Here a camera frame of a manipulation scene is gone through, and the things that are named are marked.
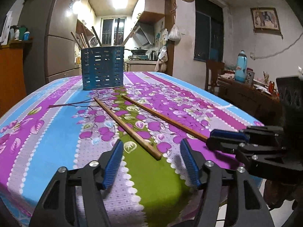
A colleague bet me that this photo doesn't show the dark curtained window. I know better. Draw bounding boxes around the dark curtained window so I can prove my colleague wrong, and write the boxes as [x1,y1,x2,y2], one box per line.
[194,0,224,62]

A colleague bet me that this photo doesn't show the steel electric kettle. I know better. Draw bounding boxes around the steel electric kettle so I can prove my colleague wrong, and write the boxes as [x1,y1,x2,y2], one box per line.
[149,50,158,61]

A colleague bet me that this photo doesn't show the wooden chopstick one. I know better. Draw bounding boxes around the wooden chopstick one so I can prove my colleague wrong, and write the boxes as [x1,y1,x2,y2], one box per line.
[94,97,162,160]
[122,95,208,142]

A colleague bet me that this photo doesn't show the hanging cloth towels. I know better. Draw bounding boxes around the hanging cloth towels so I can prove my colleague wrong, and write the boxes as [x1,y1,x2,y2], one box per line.
[155,29,168,73]

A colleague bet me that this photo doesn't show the chopstick in holder far right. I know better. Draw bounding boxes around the chopstick in holder far right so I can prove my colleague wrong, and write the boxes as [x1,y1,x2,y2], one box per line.
[121,26,140,47]

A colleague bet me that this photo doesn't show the steel range hood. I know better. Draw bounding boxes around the steel range hood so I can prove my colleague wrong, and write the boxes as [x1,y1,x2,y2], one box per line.
[135,22,155,46]

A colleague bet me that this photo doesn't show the framed elephant picture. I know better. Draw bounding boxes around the framed elephant picture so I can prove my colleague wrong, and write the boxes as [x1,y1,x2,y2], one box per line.
[250,7,281,33]

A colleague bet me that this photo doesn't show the white hanging plastic bag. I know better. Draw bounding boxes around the white hanging plastic bag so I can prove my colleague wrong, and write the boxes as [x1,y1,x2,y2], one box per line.
[168,24,181,42]

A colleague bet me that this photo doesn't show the blue perforated utensil holder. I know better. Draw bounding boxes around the blue perforated utensil holder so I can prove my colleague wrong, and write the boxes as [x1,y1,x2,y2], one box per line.
[81,46,124,91]

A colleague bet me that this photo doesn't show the kitchen barred window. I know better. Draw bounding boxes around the kitchen barred window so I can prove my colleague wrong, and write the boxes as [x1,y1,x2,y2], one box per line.
[101,17,126,46]

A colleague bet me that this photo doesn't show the floral striped tablecloth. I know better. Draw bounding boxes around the floral striped tablecloth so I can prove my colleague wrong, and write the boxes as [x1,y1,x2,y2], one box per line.
[1,72,260,226]

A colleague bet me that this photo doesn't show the light blue thermos bottle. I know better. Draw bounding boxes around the light blue thermos bottle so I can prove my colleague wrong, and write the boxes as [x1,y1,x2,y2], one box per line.
[234,50,247,82]

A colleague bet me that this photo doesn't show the green box on cabinet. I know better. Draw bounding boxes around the green box on cabinet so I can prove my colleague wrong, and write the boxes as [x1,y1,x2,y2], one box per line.
[19,27,27,40]

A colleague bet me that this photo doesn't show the white medicine bottle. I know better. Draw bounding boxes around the white medicine bottle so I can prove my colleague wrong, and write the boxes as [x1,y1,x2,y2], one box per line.
[14,29,20,40]

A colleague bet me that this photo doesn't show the chopstick in holder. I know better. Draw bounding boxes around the chopstick in holder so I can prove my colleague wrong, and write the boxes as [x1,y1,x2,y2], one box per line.
[121,26,140,47]
[70,31,82,50]

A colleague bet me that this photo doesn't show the dark wooden side table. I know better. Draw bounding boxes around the dark wooden side table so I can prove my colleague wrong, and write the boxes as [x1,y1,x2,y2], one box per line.
[217,76,283,126]

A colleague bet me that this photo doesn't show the chopstick in holder far left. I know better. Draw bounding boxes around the chopstick in holder far left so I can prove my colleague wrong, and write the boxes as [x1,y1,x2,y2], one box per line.
[70,31,82,50]

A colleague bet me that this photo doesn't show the person's right hand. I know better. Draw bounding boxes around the person's right hand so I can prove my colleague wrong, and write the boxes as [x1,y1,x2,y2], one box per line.
[263,179,300,209]

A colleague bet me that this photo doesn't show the orange wooden cabinet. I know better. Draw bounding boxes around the orange wooden cabinet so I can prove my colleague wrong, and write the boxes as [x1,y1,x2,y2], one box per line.
[0,40,32,116]

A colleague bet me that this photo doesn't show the brown steel refrigerator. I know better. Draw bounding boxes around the brown steel refrigerator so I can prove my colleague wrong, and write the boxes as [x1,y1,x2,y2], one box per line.
[18,0,80,94]

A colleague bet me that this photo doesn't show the dark wooden chair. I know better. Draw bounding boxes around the dark wooden chair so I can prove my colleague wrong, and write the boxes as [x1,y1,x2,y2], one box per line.
[204,59,225,94]

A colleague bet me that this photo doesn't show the black wok on stove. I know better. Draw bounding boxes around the black wok on stove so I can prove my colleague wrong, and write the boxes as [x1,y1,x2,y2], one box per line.
[124,48,147,55]

